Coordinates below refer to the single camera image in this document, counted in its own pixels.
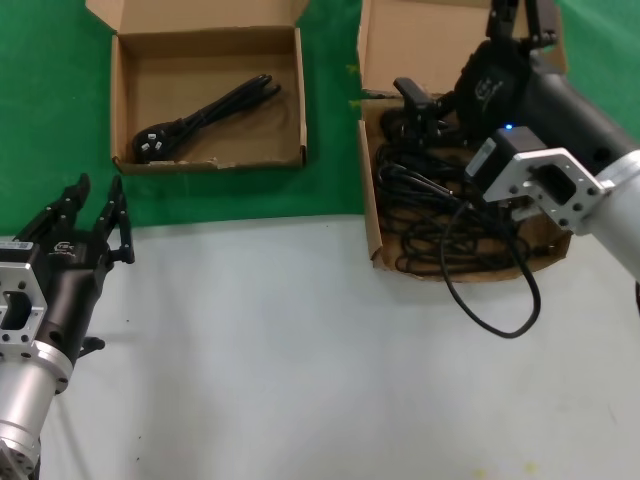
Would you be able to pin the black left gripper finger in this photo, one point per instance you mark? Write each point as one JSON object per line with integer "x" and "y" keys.
{"x": 60, "y": 215}
{"x": 116, "y": 225}

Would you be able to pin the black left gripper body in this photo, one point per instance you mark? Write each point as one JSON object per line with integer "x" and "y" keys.
{"x": 70, "y": 280}

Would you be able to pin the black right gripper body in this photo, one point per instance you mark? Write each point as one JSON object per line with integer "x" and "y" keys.
{"x": 505, "y": 90}

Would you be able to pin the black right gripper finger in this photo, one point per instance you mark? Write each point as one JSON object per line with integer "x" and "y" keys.
{"x": 420, "y": 115}
{"x": 542, "y": 25}

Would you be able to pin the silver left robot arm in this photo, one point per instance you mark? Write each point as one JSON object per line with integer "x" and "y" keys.
{"x": 25, "y": 395}

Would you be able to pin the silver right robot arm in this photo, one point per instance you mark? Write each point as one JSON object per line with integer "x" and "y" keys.
{"x": 620, "y": 225}

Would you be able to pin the torn open cardboard box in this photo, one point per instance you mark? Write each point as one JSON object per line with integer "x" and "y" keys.
{"x": 415, "y": 50}

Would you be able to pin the shallow open cardboard box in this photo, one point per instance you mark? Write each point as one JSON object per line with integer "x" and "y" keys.
{"x": 165, "y": 75}

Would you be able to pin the small black clamp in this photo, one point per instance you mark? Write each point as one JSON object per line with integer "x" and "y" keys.
{"x": 92, "y": 345}

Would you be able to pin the green cloth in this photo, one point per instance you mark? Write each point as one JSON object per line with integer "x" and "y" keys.
{"x": 50, "y": 100}

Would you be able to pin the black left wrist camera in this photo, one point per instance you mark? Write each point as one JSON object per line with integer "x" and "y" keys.
{"x": 15, "y": 245}

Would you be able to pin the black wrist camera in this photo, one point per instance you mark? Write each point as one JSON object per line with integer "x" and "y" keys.
{"x": 505, "y": 150}
{"x": 15, "y": 245}

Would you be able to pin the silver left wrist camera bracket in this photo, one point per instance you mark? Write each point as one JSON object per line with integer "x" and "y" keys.
{"x": 20, "y": 305}

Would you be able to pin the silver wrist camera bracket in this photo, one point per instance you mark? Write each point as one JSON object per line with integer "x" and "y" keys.
{"x": 515, "y": 185}
{"x": 20, "y": 305}

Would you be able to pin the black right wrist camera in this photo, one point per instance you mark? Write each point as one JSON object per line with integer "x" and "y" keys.
{"x": 505, "y": 150}

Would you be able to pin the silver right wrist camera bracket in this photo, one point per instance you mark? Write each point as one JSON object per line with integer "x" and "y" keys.
{"x": 515, "y": 185}

